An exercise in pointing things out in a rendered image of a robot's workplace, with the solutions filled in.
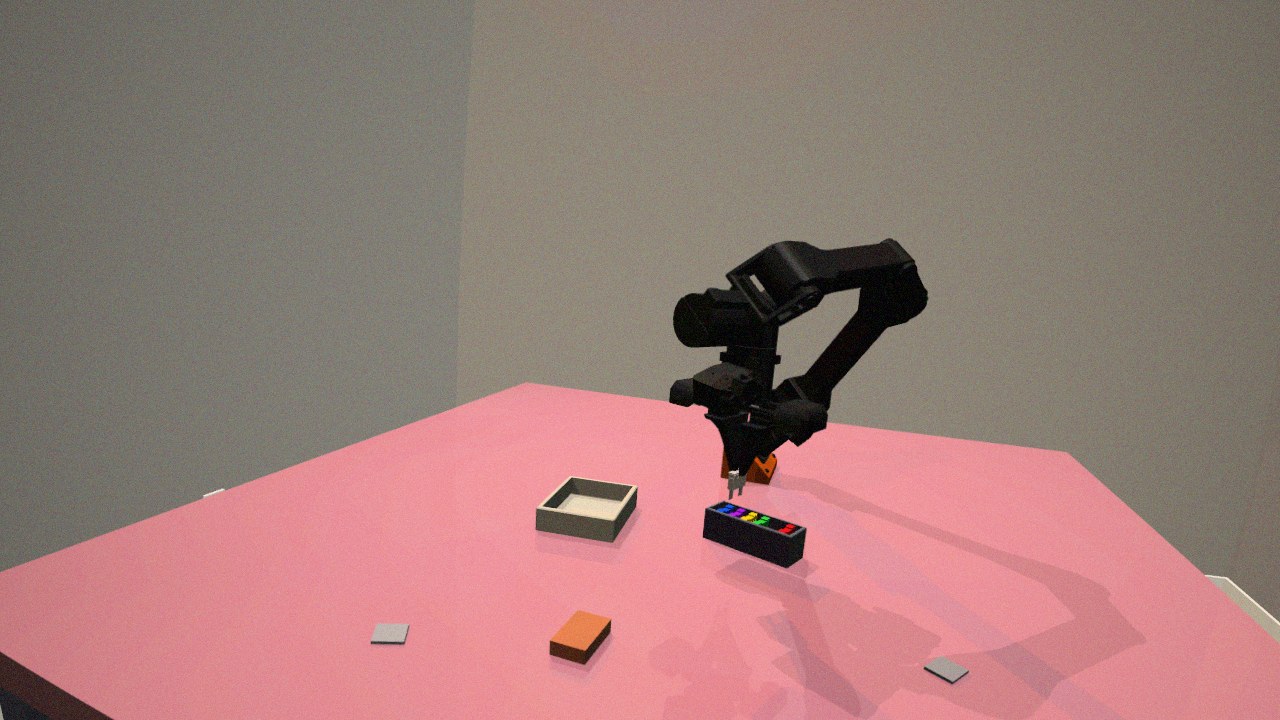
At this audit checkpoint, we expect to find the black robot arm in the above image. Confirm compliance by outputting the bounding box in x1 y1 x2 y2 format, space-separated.
673 238 929 415

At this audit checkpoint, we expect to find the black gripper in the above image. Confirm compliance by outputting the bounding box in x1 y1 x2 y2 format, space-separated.
669 345 828 477

